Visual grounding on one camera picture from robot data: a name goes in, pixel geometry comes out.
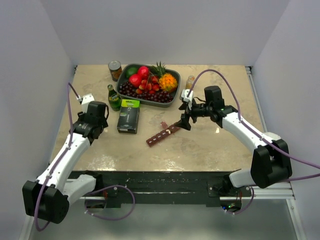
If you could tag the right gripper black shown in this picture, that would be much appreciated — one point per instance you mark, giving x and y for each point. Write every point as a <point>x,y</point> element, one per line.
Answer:
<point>184,122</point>

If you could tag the red weekly pill organizer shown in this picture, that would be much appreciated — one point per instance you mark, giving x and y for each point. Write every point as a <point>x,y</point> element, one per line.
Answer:
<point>162,135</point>

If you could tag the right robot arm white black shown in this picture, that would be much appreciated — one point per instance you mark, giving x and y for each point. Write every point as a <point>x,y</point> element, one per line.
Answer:
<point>270,161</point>

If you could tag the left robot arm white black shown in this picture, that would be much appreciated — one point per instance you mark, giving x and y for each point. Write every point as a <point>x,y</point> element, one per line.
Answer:
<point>50,195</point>

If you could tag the clear glass jar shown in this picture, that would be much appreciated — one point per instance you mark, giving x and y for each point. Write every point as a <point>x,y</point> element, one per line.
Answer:
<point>189,82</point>

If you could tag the pineapple top green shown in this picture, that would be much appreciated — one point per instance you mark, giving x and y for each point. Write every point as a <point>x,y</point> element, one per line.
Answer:
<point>158,70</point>

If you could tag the razor box black green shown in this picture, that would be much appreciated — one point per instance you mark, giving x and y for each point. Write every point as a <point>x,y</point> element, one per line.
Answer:
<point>129,116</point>

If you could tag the red apple upper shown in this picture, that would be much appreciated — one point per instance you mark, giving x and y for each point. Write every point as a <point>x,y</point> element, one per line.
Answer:
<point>143,72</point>

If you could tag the red apple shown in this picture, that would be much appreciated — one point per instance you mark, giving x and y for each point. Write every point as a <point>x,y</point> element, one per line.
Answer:
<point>135,80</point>
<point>143,72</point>

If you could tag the red apple lower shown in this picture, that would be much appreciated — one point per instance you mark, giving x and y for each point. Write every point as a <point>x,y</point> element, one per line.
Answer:
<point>135,80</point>

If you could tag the purple grape bunch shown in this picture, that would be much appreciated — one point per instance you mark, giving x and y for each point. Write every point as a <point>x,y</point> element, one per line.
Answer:
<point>127,89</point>

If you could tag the green lime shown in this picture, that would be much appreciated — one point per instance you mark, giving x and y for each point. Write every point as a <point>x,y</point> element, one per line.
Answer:
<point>131,71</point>

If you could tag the green glass bottle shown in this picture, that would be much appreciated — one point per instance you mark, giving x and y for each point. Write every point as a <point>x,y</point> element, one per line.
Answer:
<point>114,98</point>

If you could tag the grey fruit tray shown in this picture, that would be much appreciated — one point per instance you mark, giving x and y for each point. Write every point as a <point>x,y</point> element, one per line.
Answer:
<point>123,79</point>

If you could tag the tin can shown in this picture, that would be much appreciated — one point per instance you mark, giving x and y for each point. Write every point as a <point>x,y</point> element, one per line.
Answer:
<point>115,69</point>

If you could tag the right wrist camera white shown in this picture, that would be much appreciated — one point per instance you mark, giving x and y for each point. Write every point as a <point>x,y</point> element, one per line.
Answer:
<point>187,97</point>

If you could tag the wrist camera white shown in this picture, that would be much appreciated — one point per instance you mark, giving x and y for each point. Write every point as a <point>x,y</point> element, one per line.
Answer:
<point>85,99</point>
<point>187,97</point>

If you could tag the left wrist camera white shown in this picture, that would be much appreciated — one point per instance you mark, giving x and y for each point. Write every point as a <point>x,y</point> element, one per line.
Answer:
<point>85,99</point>

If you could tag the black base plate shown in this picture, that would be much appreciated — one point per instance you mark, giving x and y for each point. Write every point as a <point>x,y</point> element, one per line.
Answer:
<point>167,188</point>

